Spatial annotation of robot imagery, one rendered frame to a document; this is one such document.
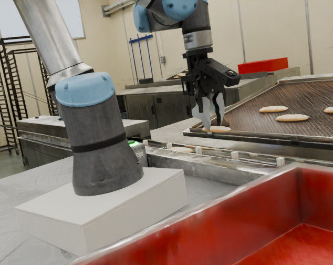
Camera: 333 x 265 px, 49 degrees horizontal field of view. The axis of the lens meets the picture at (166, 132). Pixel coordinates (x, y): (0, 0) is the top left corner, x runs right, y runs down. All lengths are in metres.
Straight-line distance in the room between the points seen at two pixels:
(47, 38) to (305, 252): 0.66
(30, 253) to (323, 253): 0.49
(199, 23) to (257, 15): 4.69
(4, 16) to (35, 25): 7.22
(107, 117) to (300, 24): 4.62
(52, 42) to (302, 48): 4.55
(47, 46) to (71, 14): 7.68
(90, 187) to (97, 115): 0.14
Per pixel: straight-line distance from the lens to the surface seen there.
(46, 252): 0.72
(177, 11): 0.79
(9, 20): 8.10
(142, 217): 0.70
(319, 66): 5.12
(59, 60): 0.87
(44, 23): 0.88
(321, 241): 0.61
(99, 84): 0.73
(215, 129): 0.97
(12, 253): 0.76
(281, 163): 0.86
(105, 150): 0.73
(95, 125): 0.72
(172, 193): 0.74
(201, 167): 0.92
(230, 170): 0.85
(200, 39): 0.96
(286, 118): 1.09
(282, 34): 5.38
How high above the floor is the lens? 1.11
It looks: 10 degrees down
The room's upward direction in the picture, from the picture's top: 9 degrees counter-clockwise
